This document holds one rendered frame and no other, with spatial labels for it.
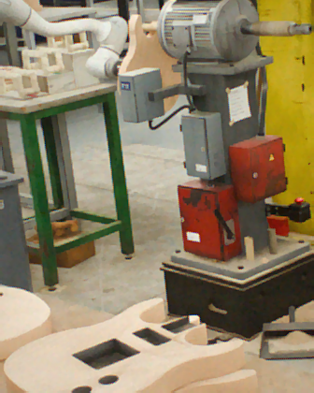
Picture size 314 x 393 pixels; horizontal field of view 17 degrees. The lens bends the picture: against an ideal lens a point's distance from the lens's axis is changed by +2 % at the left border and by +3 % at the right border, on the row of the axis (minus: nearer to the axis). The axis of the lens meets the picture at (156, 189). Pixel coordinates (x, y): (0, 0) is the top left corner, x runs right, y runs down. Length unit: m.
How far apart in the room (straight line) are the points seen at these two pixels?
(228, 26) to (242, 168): 0.58
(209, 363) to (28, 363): 0.35
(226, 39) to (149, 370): 2.55
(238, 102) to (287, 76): 1.04
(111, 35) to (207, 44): 0.77
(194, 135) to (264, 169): 0.33
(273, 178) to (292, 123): 1.06
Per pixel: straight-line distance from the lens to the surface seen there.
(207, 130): 4.42
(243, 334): 4.55
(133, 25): 4.75
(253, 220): 4.65
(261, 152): 4.45
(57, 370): 2.06
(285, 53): 5.49
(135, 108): 4.47
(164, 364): 2.02
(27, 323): 2.42
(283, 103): 5.56
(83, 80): 5.44
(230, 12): 4.40
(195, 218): 4.56
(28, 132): 5.12
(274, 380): 2.13
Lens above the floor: 1.83
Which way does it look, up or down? 15 degrees down
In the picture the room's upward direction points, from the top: 7 degrees counter-clockwise
